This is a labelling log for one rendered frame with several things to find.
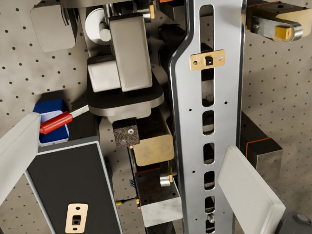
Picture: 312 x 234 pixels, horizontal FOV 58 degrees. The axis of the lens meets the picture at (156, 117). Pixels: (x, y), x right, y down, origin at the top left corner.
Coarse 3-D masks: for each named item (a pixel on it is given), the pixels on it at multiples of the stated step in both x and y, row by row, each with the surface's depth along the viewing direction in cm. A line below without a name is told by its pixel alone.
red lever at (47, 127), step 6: (78, 108) 52; (84, 108) 52; (60, 114) 50; (66, 114) 50; (72, 114) 51; (78, 114) 52; (48, 120) 48; (54, 120) 48; (60, 120) 49; (66, 120) 50; (42, 126) 47; (48, 126) 48; (54, 126) 48; (60, 126) 50; (42, 132) 48; (48, 132) 48
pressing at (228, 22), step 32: (192, 0) 57; (224, 0) 59; (192, 32) 60; (224, 32) 62; (192, 96) 68; (224, 96) 70; (192, 128) 73; (224, 128) 75; (192, 160) 78; (192, 192) 84; (192, 224) 92; (224, 224) 95
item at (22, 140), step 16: (32, 112) 18; (16, 128) 15; (32, 128) 17; (0, 144) 13; (16, 144) 14; (32, 144) 18; (0, 160) 13; (16, 160) 15; (0, 176) 13; (16, 176) 15; (0, 192) 13
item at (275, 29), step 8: (256, 16) 63; (256, 24) 62; (264, 24) 61; (272, 24) 59; (280, 24) 57; (288, 24) 55; (296, 24) 55; (256, 32) 64; (264, 32) 61; (272, 32) 59; (280, 32) 56; (288, 32) 55; (296, 32) 54; (280, 40) 58; (288, 40) 56
